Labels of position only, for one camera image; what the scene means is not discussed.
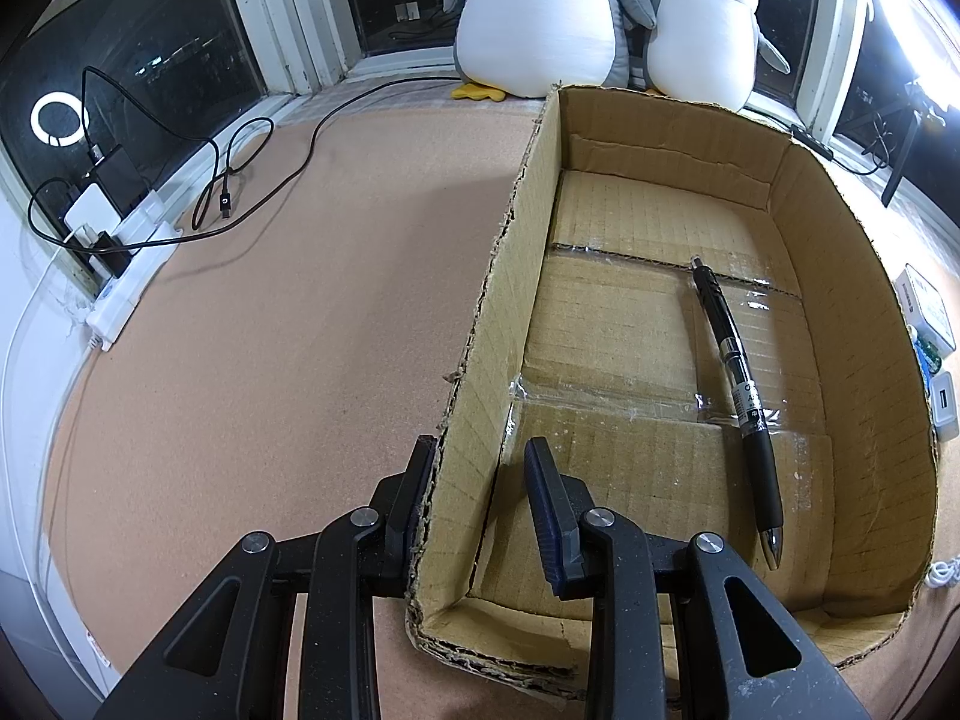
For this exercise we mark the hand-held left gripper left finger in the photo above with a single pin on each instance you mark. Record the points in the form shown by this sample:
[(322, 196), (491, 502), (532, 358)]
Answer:
[(405, 499)]

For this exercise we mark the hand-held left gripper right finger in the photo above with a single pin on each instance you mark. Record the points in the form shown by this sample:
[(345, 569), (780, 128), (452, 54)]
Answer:
[(541, 510)]

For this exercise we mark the cardboard box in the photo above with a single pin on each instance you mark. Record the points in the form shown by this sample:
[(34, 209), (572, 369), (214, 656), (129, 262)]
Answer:
[(637, 352)]

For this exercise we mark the black pen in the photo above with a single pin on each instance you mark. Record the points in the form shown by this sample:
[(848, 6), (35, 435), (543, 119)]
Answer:
[(739, 382)]

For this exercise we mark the white usb charger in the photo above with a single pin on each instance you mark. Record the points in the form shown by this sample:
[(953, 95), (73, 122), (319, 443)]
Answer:
[(946, 405)]

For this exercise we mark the white printed box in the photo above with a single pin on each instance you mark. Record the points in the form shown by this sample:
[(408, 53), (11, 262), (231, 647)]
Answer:
[(930, 307)]

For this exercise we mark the white power strip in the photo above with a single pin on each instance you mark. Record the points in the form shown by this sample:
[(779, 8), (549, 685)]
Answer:
[(131, 277)]

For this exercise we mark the black plug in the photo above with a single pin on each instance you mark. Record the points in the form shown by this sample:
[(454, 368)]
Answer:
[(109, 255)]

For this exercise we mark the white charger block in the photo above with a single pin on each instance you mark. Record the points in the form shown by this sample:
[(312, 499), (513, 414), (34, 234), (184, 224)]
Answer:
[(94, 210)]

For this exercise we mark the black power adapter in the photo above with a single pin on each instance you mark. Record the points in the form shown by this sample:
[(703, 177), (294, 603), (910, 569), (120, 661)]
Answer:
[(120, 172)]

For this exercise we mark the black power strip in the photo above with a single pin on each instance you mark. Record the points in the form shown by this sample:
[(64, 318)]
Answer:
[(811, 141)]

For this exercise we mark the grey white penguin plush toy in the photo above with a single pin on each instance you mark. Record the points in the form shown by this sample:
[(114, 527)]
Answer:
[(697, 37), (540, 15)]

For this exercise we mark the black tripod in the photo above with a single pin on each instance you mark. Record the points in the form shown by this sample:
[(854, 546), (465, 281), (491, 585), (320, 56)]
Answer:
[(904, 157)]

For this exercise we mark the white window frame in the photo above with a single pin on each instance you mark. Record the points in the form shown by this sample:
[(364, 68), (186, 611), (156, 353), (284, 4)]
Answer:
[(262, 0)]

